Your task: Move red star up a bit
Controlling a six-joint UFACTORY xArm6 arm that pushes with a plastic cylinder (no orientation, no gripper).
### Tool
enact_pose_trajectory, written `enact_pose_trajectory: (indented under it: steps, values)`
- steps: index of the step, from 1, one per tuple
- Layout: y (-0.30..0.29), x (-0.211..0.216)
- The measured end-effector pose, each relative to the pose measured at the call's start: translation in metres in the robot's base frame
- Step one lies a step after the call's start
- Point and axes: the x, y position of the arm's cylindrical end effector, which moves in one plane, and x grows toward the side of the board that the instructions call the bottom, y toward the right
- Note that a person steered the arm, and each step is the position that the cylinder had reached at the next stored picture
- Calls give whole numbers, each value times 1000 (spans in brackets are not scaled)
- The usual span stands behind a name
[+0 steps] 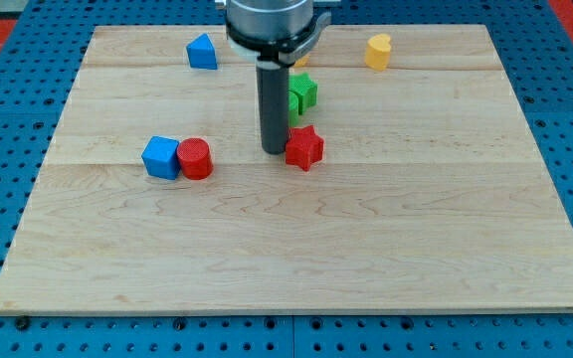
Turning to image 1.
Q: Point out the green star block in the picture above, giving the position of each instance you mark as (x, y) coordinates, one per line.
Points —
(305, 89)

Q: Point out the red cylinder block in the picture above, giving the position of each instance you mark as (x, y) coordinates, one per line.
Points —
(194, 156)

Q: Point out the green cylinder block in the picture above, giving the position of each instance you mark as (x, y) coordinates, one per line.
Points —
(293, 109)

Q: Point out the blue cube block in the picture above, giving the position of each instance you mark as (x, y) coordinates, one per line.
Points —
(159, 158)

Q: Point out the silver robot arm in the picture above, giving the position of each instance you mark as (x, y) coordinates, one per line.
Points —
(273, 35)

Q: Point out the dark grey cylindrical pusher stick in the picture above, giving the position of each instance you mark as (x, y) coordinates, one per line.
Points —
(272, 85)

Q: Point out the red star block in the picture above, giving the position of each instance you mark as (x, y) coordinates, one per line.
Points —
(304, 147)

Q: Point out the blue triangle block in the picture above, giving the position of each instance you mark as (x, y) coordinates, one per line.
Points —
(201, 53)

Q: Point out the yellow heart block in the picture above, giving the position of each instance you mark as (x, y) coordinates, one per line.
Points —
(378, 51)

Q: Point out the yellow block behind arm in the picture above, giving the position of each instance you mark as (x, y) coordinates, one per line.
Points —
(301, 62)

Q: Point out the light wooden board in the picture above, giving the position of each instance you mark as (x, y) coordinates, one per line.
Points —
(431, 196)

